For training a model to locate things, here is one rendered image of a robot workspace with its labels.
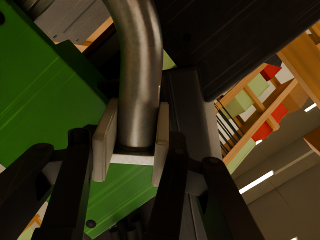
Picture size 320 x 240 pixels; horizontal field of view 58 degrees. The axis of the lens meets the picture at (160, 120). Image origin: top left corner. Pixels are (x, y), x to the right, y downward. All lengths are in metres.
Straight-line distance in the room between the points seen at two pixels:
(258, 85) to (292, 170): 4.32
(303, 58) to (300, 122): 8.71
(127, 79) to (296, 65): 0.85
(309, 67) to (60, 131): 0.87
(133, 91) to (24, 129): 0.11
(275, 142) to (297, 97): 5.53
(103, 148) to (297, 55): 0.90
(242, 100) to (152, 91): 3.36
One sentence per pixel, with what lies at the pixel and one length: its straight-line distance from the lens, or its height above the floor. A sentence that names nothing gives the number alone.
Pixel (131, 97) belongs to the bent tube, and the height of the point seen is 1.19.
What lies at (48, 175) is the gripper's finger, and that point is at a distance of 0.16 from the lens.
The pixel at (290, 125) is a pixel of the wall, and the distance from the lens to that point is 9.68.
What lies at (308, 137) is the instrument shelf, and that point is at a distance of 0.81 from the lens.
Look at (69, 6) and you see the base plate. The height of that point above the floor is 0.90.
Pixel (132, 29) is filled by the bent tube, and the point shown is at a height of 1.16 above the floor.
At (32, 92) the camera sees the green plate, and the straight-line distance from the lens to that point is 0.26.
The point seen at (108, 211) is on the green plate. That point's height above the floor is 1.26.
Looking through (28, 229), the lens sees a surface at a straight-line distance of 6.73.
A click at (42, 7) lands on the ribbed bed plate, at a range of 0.26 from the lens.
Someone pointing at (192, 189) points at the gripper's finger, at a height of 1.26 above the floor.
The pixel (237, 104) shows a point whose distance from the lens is 3.53.
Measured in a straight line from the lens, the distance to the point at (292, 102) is 4.25.
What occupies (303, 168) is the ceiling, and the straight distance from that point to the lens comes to 7.89.
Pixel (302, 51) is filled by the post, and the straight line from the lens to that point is 1.02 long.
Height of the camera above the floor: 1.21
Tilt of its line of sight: 2 degrees up
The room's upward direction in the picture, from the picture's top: 141 degrees clockwise
